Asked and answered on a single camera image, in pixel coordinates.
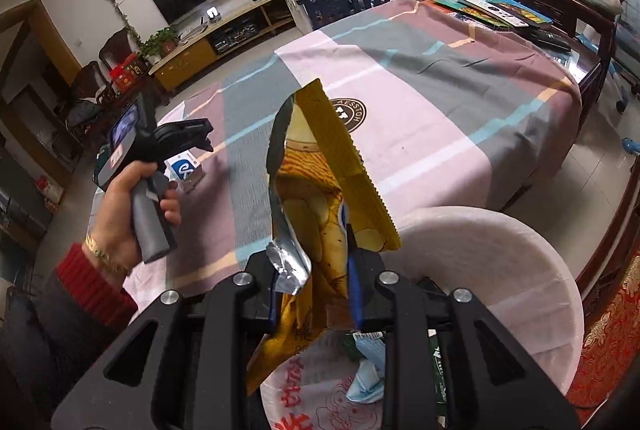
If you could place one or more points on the red patterned rug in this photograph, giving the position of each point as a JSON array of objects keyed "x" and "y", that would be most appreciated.
[{"x": 610, "y": 335}]

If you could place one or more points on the blue face mask packet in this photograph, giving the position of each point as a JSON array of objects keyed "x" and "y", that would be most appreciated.
[{"x": 365, "y": 385}]

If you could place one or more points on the black stereo unit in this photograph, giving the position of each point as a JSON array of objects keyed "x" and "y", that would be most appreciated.
[{"x": 235, "y": 35}]

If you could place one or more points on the dark backpack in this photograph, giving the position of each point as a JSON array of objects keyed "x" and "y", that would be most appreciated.
[{"x": 86, "y": 114}]

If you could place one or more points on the wooden television cabinet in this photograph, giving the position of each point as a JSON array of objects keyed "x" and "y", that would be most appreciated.
[{"x": 190, "y": 55}]

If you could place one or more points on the person's left hand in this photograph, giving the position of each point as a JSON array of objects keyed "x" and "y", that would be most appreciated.
[{"x": 117, "y": 220}]

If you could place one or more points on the wooden sofa frame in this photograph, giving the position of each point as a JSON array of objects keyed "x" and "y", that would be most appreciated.
[{"x": 615, "y": 230}]

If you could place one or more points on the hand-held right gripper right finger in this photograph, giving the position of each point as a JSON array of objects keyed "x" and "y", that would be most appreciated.
[{"x": 356, "y": 295}]

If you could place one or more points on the white bin liner bag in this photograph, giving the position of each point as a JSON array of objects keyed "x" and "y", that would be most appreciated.
[{"x": 320, "y": 390}]

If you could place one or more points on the small white box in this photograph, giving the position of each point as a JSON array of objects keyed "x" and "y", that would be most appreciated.
[{"x": 182, "y": 170}]

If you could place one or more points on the row of picture books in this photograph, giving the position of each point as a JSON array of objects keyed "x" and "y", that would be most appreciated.
[{"x": 500, "y": 13}]

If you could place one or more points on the potted green plant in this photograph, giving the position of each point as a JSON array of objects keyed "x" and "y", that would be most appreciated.
[{"x": 159, "y": 43}]

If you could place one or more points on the dark wooden chair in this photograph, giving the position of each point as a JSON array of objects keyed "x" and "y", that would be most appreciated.
[
  {"x": 85, "y": 83},
  {"x": 117, "y": 48}
]

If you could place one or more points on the person's left forearm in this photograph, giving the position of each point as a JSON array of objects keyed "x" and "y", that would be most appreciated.
[{"x": 75, "y": 320}]

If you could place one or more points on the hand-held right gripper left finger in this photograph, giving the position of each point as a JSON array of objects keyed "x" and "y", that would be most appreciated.
[{"x": 257, "y": 295}]

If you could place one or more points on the red and white bag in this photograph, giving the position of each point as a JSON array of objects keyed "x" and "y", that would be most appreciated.
[{"x": 49, "y": 190}]

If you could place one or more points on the red gift box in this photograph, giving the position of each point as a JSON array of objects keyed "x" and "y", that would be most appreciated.
[{"x": 129, "y": 73}]

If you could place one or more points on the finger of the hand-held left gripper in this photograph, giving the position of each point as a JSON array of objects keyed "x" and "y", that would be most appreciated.
[
  {"x": 187, "y": 144},
  {"x": 185, "y": 129}
]

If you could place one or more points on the plaid tablecloth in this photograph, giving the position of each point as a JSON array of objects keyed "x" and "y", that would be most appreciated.
[{"x": 425, "y": 110}]

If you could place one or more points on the small white device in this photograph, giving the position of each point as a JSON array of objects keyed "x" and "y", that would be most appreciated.
[{"x": 215, "y": 15}]

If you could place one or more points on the dark wooden side table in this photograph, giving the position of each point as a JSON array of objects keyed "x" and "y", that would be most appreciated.
[{"x": 590, "y": 40}]

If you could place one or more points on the yellow chip bag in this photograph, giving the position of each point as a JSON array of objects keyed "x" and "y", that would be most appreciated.
[{"x": 310, "y": 190}]

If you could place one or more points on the white plastic trash bin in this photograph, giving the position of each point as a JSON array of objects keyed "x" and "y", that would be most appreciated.
[{"x": 490, "y": 250}]

